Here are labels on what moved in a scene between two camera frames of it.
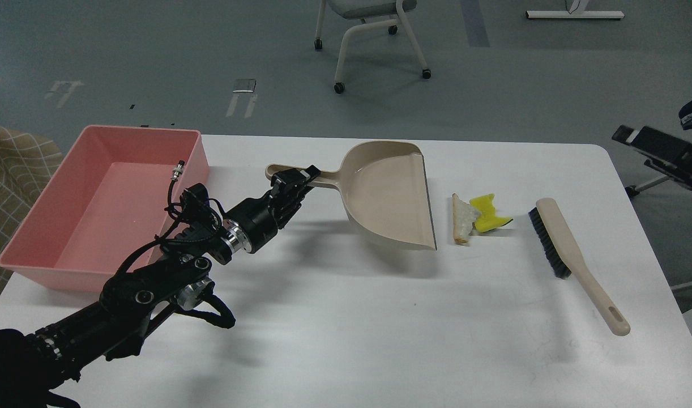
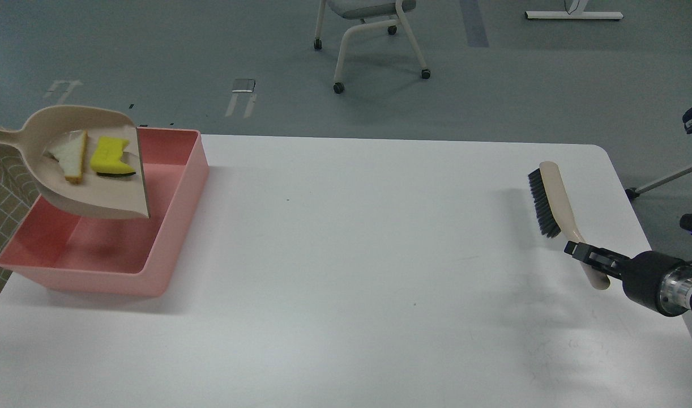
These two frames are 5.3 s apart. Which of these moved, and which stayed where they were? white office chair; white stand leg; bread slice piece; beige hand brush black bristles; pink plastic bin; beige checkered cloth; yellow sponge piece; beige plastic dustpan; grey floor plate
Moved: yellow sponge piece; bread slice piece; beige hand brush black bristles; beige plastic dustpan
Stayed: grey floor plate; white stand leg; beige checkered cloth; white office chair; pink plastic bin
